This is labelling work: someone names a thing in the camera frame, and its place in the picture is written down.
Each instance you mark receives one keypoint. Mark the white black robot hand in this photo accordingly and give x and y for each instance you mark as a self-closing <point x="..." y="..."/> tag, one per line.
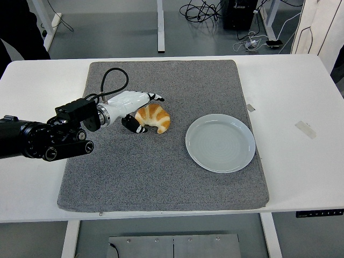
<point x="121" y="103"/>

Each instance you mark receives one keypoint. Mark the golden croissant bread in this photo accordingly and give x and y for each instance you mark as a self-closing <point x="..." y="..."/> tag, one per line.
<point x="158" y="115"/>

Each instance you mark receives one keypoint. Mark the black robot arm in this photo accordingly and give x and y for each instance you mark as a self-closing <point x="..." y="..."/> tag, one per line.
<point x="27" y="137"/>

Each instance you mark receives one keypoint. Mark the pale blue round plate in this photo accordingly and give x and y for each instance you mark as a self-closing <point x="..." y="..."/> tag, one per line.
<point x="220" y="145"/>

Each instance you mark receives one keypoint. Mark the grey metal plate with screws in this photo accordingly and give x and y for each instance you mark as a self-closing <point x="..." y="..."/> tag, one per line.
<point x="161" y="248"/>

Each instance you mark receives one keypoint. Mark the grey fabric mat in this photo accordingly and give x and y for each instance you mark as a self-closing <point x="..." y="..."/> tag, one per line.
<point x="134" y="182"/>

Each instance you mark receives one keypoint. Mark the white table leg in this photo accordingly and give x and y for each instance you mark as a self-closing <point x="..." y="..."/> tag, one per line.
<point x="272" y="24"/>
<point x="70" y="239"/>
<point x="44" y="24"/>
<point x="270" y="236"/>
<point x="160" y="27"/>

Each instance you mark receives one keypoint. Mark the white power strip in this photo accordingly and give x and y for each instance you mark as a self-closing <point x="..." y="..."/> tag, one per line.
<point x="57" y="20"/>

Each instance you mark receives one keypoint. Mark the small grey tape strip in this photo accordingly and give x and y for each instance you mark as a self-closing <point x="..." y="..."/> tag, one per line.
<point x="251" y="107"/>

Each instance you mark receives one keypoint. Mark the black computer case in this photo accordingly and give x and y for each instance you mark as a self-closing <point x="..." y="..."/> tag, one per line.
<point x="237" y="16"/>

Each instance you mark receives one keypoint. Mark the large grey tape strip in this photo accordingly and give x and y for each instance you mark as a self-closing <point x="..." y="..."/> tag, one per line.
<point x="305" y="129"/>

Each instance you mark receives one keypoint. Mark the black table control panel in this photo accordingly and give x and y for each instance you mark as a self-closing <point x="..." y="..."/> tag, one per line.
<point x="317" y="213"/>

